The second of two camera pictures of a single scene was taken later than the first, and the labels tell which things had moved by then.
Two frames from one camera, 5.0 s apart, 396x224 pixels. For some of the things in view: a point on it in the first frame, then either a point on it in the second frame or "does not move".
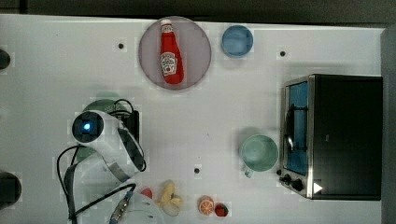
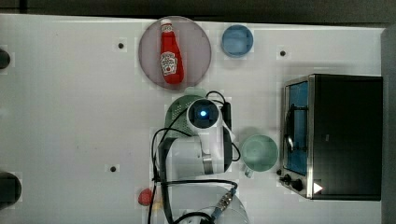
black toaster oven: x=332 y=137 does not move
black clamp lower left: x=10 y=189 does not move
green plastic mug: x=258 y=153 does not move
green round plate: x=106 y=105 → x=176 y=116
